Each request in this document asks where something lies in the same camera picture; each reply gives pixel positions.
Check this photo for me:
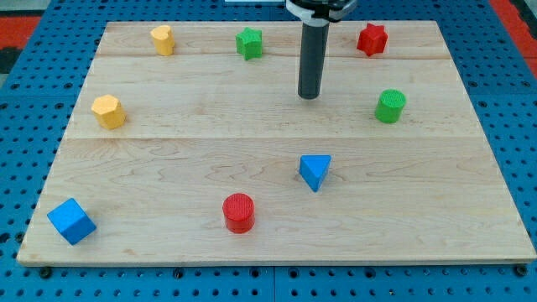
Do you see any yellow heart block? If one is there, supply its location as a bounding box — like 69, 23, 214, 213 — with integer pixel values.
150, 25, 175, 56

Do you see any green cylinder block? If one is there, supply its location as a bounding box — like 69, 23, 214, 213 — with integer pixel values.
374, 89, 406, 123

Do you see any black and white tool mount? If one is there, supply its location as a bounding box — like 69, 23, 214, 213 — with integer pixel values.
285, 0, 357, 27

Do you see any wooden board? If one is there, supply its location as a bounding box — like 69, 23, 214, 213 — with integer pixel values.
18, 21, 536, 267

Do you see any blue cube block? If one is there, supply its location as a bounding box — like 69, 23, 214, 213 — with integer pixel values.
47, 198, 96, 245

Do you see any yellow hexagon block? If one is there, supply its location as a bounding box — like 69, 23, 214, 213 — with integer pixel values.
91, 95, 126, 130

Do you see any blue triangle block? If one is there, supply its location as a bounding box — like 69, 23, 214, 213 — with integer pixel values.
299, 154, 331, 192

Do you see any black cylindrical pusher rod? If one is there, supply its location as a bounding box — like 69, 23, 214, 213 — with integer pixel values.
298, 23, 329, 100

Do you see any red cylinder block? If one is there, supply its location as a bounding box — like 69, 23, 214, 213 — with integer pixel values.
222, 193, 255, 233

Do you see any green star block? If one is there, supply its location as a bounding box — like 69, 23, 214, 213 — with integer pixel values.
236, 27, 263, 60

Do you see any red star block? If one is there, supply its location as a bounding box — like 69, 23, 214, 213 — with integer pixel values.
357, 23, 388, 56

